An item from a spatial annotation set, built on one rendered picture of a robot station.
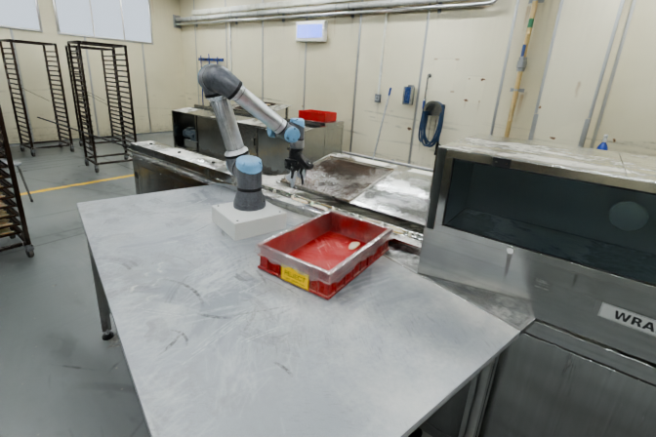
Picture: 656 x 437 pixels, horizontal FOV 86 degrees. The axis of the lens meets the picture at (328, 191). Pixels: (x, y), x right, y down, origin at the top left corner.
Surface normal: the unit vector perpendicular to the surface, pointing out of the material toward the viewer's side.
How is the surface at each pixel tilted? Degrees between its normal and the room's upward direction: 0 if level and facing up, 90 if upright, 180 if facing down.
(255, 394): 0
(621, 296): 90
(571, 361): 90
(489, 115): 90
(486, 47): 90
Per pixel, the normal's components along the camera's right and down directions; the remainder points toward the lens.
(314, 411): 0.06, -0.95
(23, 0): 0.80, 0.23
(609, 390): -0.60, 0.22
